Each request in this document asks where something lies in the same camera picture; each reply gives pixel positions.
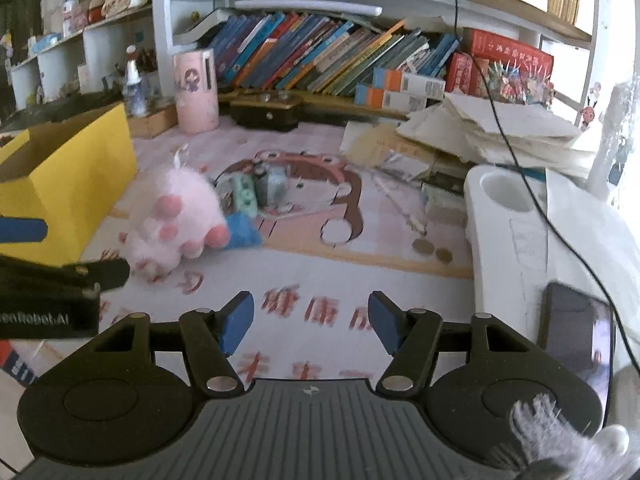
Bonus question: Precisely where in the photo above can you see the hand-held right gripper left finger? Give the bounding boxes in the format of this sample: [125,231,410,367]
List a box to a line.
[92,290,256,395]

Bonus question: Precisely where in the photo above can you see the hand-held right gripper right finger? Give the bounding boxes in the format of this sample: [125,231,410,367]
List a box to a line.
[367,290,538,397]

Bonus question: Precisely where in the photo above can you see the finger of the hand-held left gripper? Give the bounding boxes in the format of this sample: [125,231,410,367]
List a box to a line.
[0,215,49,245]
[0,254,132,297]

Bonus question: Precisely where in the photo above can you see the yellow cardboard box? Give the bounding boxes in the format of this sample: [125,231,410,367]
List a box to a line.
[0,101,138,267]

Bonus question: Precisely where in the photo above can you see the pink plush toy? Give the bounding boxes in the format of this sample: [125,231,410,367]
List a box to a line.
[120,145,232,281]

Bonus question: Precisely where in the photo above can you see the green correction tape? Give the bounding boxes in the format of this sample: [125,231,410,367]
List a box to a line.
[232,174,259,217]

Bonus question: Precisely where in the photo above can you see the pink printed desk mat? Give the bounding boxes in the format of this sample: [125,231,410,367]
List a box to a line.
[97,110,481,391]

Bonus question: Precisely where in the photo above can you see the blue fuzzy cloth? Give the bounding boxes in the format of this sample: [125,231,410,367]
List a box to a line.
[225,211,263,251]

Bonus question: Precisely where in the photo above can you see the white pen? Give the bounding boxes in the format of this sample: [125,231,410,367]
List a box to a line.
[372,175,428,235]

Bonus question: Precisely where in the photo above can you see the black flat board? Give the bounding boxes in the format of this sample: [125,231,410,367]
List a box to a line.
[0,91,126,131]

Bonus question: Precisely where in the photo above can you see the wooden chessboard box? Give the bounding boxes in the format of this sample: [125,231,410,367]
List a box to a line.
[129,110,178,140]

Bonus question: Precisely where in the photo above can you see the clear spray bottle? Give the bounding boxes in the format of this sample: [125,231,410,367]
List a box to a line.
[122,46,147,116]

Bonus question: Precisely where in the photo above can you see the white cubby shelf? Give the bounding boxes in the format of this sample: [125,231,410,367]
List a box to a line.
[10,5,156,111]

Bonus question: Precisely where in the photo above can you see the black smartphone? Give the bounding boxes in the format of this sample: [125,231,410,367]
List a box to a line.
[535,282,617,411]

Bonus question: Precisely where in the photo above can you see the pink humidifier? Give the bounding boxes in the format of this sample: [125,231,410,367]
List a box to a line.
[172,49,220,134]

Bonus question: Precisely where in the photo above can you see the black wooden box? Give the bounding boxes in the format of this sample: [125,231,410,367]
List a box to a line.
[229,91,303,133]

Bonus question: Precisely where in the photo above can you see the grey fuzzy fabric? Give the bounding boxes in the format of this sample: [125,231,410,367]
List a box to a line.
[510,394,640,480]

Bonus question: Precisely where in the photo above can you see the orange white carton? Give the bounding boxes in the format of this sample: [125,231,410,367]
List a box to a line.
[354,85,428,112]
[372,67,447,98]

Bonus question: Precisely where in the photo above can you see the stack of papers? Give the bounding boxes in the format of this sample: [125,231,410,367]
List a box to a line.
[340,92,601,196]

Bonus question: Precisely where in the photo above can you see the white plastic bag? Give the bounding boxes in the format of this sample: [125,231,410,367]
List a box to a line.
[545,167,640,321]

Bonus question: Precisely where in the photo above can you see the row of books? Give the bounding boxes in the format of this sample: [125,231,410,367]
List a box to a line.
[205,11,461,97]

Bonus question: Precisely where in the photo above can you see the large red printed box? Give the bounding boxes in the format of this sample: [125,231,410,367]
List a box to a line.
[462,29,555,106]

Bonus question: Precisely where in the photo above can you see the black cable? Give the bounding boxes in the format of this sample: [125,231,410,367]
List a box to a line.
[435,0,640,348]

